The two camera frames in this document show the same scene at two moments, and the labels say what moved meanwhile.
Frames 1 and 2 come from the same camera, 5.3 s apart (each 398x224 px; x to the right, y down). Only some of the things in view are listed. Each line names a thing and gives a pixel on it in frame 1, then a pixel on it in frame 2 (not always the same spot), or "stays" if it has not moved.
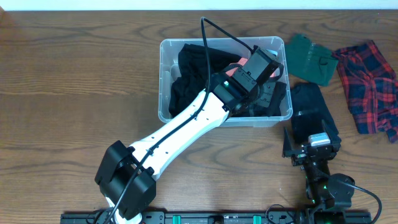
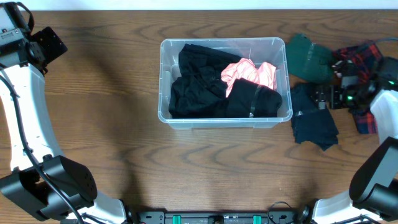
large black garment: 193,78 stays
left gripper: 268,94 → 50,43
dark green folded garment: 310,62 stays
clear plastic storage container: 186,65 stays
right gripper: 288,150 → 335,101
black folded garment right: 309,109 stays
